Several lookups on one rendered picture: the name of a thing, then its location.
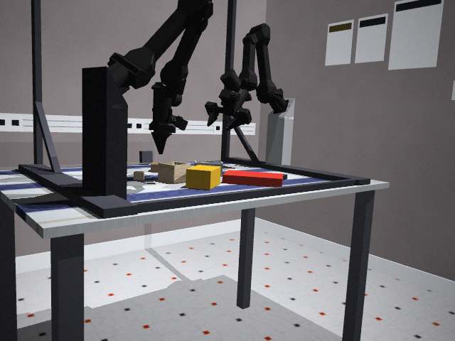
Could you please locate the red flat rectangular slab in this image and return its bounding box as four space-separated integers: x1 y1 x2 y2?
222 170 283 187

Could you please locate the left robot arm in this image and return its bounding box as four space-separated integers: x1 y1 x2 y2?
219 23 289 114

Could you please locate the yellow block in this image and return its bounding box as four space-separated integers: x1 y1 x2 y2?
186 165 221 190

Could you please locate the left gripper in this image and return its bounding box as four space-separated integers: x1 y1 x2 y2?
205 97 252 131

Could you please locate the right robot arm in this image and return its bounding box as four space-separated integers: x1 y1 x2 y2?
107 0 213 107

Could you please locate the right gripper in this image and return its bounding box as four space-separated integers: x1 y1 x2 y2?
149 104 176 154

